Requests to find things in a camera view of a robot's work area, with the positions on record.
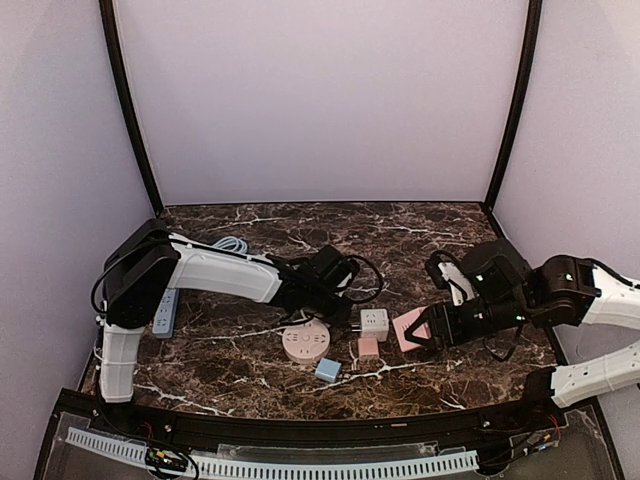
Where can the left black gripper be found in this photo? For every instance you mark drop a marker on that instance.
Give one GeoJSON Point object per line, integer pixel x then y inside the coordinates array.
{"type": "Point", "coordinates": [310, 308]}

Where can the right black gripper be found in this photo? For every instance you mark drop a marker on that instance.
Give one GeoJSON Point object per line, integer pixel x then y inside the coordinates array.
{"type": "Point", "coordinates": [439, 325]}

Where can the pink cube socket adapter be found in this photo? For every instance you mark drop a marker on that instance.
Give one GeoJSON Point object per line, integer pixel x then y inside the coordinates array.
{"type": "Point", "coordinates": [402, 323]}

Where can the pink round power socket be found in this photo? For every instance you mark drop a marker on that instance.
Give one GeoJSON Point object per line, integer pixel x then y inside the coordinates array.
{"type": "Point", "coordinates": [306, 344]}

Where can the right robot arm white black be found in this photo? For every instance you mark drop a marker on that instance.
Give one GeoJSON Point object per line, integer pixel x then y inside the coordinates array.
{"type": "Point", "coordinates": [493, 288]}

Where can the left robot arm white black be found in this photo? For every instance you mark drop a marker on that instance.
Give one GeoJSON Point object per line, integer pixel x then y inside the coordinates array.
{"type": "Point", "coordinates": [135, 277]}

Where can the small pink plug adapter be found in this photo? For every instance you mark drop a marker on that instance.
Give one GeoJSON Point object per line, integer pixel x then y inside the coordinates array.
{"type": "Point", "coordinates": [368, 348]}

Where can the small blue plug adapter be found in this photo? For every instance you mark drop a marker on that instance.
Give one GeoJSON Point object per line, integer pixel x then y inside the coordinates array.
{"type": "Point", "coordinates": [328, 370]}

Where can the white cube socket adapter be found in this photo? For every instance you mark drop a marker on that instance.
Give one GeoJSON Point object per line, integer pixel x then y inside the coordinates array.
{"type": "Point", "coordinates": [372, 323]}

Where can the blue power strip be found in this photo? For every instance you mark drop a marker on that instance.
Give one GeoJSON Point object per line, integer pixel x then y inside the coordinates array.
{"type": "Point", "coordinates": [164, 319]}

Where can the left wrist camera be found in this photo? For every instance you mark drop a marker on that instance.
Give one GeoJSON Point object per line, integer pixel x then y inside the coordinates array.
{"type": "Point", "coordinates": [333, 269]}

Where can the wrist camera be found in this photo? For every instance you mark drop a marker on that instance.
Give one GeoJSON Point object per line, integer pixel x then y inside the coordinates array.
{"type": "Point", "coordinates": [333, 269]}
{"type": "Point", "coordinates": [445, 272]}

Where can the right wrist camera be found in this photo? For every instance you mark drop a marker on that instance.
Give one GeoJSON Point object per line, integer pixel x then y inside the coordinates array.
{"type": "Point", "coordinates": [445, 272]}

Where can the black front frame rail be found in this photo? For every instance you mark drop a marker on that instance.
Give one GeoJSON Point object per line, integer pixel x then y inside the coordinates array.
{"type": "Point", "coordinates": [471, 428]}

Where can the white slotted cable duct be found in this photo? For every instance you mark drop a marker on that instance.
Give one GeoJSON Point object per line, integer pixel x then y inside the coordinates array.
{"type": "Point", "coordinates": [210, 466]}

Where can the right black frame post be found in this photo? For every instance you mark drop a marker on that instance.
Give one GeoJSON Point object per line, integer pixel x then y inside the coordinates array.
{"type": "Point", "coordinates": [526, 59]}

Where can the black frame post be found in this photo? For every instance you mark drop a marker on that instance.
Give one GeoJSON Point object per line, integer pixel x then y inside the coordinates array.
{"type": "Point", "coordinates": [526, 59]}
{"type": "Point", "coordinates": [117, 63]}

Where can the left black frame post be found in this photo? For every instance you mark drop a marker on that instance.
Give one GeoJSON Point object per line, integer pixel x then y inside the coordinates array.
{"type": "Point", "coordinates": [117, 63]}

